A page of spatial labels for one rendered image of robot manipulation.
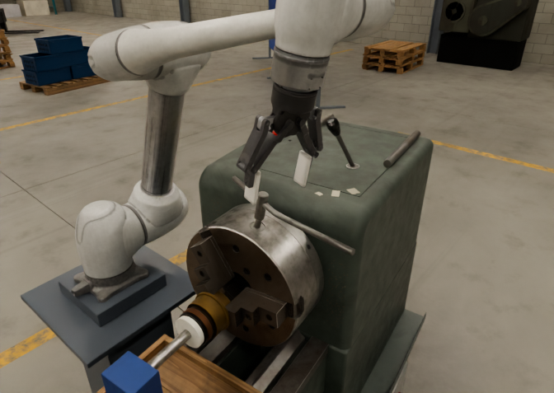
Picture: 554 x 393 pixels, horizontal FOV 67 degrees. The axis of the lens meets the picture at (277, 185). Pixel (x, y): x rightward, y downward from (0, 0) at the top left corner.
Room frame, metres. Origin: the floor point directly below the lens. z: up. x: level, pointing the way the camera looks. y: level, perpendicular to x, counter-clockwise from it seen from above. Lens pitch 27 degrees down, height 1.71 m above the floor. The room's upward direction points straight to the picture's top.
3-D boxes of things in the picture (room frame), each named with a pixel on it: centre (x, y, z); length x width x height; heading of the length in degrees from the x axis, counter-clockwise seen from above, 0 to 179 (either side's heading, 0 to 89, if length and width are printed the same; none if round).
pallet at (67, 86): (7.20, 3.62, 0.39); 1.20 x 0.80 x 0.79; 147
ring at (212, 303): (0.65, 0.15, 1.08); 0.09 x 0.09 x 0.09; 57
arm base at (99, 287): (1.09, 0.57, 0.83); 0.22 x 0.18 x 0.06; 141
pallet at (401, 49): (8.77, -2.40, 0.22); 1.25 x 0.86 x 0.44; 142
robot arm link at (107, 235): (1.12, 0.55, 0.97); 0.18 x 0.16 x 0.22; 142
